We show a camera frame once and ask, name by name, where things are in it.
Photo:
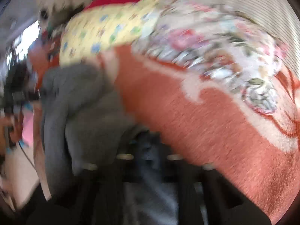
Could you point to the grey fleece pants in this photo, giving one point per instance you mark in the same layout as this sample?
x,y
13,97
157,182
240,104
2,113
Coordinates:
x,y
83,123

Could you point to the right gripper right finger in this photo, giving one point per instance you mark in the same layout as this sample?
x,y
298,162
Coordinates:
x,y
205,196

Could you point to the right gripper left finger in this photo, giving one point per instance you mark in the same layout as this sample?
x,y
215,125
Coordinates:
x,y
94,197

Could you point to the floral print pillow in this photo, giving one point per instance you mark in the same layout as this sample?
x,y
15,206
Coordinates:
x,y
220,44

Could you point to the yellow cartoon print pillow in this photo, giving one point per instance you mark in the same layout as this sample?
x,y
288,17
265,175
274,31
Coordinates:
x,y
97,29

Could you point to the orange and white blanket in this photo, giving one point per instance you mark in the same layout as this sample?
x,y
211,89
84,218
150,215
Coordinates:
x,y
188,115

